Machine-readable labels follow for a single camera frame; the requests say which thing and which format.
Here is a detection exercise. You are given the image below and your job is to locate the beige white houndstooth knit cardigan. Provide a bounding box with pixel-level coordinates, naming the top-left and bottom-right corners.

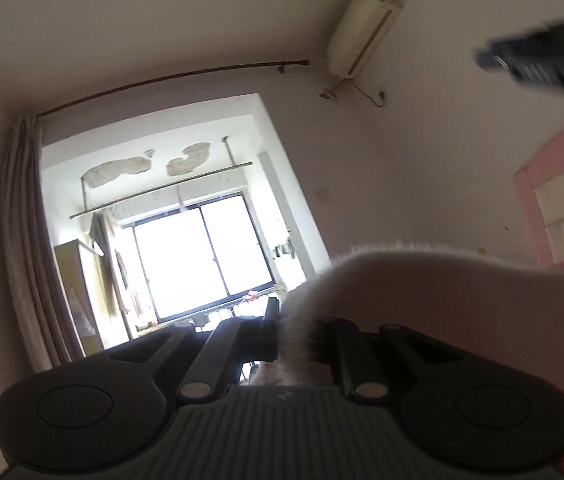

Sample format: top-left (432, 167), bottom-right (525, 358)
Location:
top-left (252, 246), bottom-right (564, 391)

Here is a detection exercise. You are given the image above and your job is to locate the balcony sliding window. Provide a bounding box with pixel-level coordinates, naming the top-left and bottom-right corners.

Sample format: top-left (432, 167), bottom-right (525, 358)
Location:
top-left (125, 192), bottom-right (276, 323)

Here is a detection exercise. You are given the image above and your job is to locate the yellow wooden cabinet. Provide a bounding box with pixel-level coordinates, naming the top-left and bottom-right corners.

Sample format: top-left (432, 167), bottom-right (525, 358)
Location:
top-left (54, 240), bottom-right (110, 356)

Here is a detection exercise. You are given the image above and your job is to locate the beige brown curtain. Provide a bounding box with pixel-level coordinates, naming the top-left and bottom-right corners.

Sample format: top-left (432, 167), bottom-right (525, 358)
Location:
top-left (0, 117), bottom-right (84, 372)

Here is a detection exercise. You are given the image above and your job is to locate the brown curtain rod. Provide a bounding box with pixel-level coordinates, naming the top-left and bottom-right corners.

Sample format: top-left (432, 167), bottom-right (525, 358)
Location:
top-left (36, 58), bottom-right (311, 118)

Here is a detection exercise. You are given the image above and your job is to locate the white wall air conditioner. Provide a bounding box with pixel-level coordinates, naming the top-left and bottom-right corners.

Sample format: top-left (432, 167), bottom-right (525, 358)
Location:
top-left (325, 0), bottom-right (402, 79)

